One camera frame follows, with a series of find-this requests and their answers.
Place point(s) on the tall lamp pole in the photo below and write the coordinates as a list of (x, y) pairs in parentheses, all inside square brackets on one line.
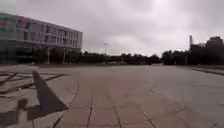
[(105, 49)]

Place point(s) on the row of dark trees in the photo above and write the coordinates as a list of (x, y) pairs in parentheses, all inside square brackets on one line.
[(133, 59)]

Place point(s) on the large pale multi-storey building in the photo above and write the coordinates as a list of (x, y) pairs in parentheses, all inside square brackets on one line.
[(33, 36)]

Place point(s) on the distant dark building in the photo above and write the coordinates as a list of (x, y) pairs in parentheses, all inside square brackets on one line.
[(210, 45)]

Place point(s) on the raised dark kerb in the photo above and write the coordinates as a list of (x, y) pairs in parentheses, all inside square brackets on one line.
[(210, 70)]

